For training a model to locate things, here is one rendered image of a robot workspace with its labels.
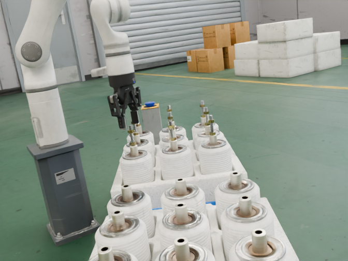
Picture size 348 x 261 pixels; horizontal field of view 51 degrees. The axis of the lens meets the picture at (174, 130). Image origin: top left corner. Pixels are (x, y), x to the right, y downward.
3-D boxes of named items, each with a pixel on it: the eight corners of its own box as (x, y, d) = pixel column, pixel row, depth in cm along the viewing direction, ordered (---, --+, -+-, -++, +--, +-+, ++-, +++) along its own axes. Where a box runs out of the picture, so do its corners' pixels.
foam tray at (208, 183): (120, 247, 108) (110, 191, 103) (131, 191, 145) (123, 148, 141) (252, 229, 108) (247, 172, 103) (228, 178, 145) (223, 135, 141)
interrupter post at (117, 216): (112, 232, 67) (109, 216, 66) (114, 225, 70) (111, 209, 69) (125, 230, 67) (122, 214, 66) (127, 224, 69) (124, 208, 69)
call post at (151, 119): (152, 183, 151) (140, 110, 143) (153, 176, 158) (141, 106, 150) (169, 180, 151) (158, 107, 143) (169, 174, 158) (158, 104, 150)
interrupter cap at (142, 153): (129, 162, 104) (129, 160, 103) (118, 157, 110) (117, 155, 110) (152, 155, 107) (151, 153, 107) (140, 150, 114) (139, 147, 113)
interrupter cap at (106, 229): (96, 241, 65) (95, 237, 65) (104, 220, 72) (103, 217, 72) (138, 236, 65) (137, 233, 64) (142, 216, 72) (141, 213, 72)
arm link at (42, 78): (14, 38, 109) (28, 94, 114) (10, 37, 100) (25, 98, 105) (46, 33, 111) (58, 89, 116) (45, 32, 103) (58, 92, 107)
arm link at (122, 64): (108, 73, 109) (104, 52, 108) (140, 70, 105) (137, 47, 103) (89, 77, 102) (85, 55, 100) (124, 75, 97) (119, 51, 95)
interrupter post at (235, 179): (231, 190, 78) (230, 176, 77) (230, 186, 80) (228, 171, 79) (243, 189, 77) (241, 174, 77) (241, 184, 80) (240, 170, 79)
